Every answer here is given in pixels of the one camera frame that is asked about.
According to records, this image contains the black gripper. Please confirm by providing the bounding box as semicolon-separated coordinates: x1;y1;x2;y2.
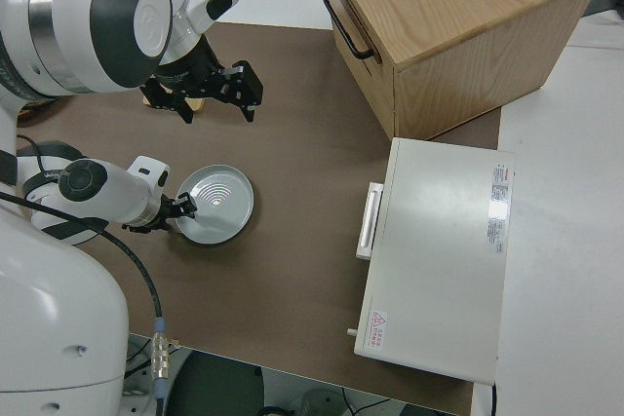
139;60;265;126
122;193;198;236

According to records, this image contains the gray round plate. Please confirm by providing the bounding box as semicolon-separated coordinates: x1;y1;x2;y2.
174;164;255;246

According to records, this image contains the wooden mug tree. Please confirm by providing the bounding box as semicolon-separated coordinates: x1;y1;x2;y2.
142;94;207;116

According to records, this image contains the brown table mat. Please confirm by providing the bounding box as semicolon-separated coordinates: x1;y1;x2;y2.
14;20;503;416

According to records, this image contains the round wicker basket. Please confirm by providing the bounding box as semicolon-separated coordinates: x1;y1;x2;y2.
17;99;59;121

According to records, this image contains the cream toaster oven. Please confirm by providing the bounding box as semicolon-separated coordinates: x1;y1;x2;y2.
346;136;517;386

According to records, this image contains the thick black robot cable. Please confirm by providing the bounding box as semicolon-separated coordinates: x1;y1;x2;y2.
0;191;172;416

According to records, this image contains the black cabinet handle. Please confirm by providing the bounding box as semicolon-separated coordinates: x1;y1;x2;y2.
321;0;376;60

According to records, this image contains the cream toaster door handle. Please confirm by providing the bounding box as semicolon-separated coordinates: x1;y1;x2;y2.
355;181;386;261

